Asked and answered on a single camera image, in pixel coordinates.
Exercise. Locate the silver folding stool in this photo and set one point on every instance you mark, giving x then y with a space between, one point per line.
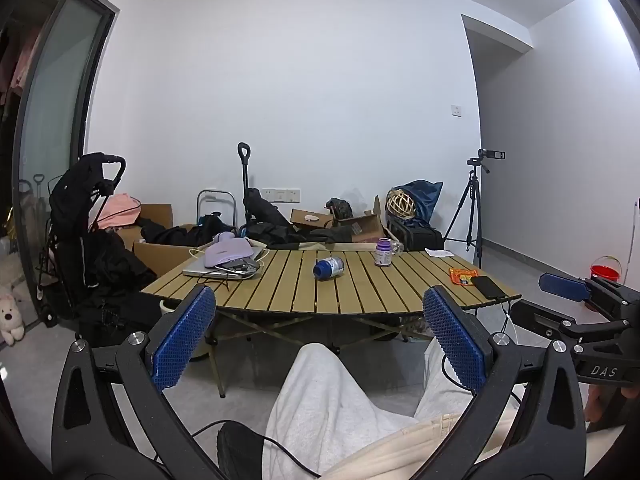
216 204

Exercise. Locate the cream garment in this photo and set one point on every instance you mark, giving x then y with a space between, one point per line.
425 447

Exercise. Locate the woven wicker ball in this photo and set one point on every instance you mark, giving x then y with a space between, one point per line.
401 205

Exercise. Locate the white paper sheet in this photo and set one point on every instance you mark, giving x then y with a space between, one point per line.
439 252

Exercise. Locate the black stroller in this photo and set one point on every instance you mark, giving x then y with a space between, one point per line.
80 230

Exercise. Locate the blue white bottle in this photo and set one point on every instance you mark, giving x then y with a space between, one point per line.
328 267

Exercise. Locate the white plush toy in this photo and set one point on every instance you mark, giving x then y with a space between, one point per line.
10 317

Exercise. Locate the black video camera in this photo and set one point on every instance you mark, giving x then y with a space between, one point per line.
490 154

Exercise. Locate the silver laptop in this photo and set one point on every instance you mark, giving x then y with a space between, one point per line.
220 272

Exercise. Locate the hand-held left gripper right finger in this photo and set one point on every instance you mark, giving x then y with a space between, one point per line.
457 345

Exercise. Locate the person's legs in white pants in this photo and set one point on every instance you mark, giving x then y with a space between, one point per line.
320 405

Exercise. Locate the black phone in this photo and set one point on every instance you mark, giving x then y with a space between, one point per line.
487 286

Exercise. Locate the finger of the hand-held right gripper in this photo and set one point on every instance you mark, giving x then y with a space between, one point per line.
542 319
565 287

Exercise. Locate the black clothes pile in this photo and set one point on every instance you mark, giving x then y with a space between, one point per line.
170 235

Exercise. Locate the blue bag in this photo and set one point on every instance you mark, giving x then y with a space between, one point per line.
425 197

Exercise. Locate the red bucket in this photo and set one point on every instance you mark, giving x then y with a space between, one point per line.
606 269

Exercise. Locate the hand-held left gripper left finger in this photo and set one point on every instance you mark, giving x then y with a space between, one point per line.
182 340

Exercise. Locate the black bag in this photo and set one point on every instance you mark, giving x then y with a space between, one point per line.
417 236

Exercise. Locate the glass sliding door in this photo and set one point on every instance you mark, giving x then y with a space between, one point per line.
55 110

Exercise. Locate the white wall switch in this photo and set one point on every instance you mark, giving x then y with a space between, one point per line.
456 110

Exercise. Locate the lavender pouch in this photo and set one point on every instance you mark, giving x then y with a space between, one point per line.
227 252

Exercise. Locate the person's right hand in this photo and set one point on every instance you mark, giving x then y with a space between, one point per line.
595 405

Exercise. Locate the orange snack packet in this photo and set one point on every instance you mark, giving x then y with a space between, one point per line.
462 276

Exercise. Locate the cardboard box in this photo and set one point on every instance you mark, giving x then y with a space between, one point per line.
364 225
160 256
156 216
311 219

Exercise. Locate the cardboard boxes with clothes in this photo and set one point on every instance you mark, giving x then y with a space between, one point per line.
280 225

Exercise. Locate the white wall outlet strip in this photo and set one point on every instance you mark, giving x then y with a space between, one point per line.
280 194

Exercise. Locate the wooden slat folding table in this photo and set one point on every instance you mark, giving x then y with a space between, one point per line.
350 285

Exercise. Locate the black tripod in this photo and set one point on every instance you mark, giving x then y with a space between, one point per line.
470 210

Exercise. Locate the black shoe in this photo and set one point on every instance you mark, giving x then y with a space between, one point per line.
240 452

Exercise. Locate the hanging pink garment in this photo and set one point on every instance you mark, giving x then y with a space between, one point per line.
20 62

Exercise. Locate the pink cloth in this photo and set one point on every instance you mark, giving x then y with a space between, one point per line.
120 212

